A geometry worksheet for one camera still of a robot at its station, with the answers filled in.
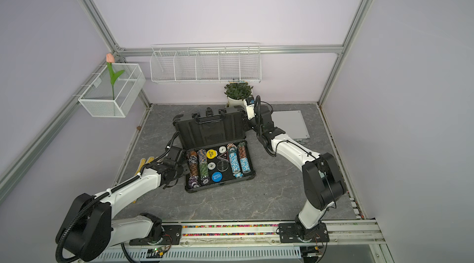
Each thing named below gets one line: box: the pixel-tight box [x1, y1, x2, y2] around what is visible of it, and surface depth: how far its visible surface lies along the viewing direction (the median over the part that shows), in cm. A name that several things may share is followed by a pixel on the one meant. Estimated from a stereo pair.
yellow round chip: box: [206, 148, 218, 159], surface depth 96 cm
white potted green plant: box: [224, 82, 254, 107], surface depth 106 cm
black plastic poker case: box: [172, 107, 256, 194], surface depth 90 cm
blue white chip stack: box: [226, 142, 244, 179], surface depth 91 cm
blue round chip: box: [211, 171, 223, 183], surface depth 88 cm
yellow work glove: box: [134, 156, 155, 176], surface depth 96 cm
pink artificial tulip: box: [105, 53, 125, 101], surface depth 86 cm
